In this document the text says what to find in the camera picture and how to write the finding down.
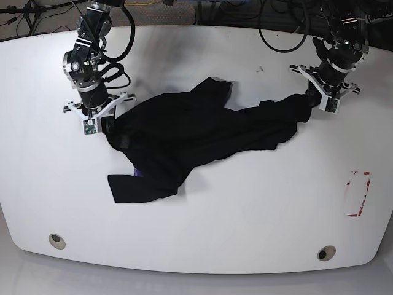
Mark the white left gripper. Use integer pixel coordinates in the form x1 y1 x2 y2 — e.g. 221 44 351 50
290 63 360 111

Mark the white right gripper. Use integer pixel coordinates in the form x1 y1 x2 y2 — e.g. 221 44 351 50
63 92 137 134

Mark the black T-shirt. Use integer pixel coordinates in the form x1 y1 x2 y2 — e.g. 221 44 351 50
106 78 312 203

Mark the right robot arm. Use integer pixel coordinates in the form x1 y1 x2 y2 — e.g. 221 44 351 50
63 1 136 135

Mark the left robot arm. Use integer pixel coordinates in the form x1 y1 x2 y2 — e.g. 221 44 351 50
289 1 369 114

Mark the red tape rectangle marking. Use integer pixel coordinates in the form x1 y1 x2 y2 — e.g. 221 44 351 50
344 171 371 217

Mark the white power strip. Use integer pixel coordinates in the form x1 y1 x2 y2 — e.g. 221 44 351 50
366 7 392 25

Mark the black tripod stand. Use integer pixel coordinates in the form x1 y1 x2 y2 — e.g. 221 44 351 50
1 1 86 37

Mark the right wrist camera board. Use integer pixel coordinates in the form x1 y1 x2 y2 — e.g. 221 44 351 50
82 119 98 135

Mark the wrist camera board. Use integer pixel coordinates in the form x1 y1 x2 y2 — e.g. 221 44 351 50
325 98 340 114
82 119 98 135

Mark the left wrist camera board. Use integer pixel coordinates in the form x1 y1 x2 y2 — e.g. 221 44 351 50
325 98 340 114

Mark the left table cable grommet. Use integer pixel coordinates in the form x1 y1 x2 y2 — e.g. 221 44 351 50
49 234 66 250

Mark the table cable grommet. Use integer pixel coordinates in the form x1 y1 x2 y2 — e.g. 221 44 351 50
49 234 66 250
317 245 336 262

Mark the right table cable grommet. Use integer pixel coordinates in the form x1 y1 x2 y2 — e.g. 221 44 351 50
317 245 336 262

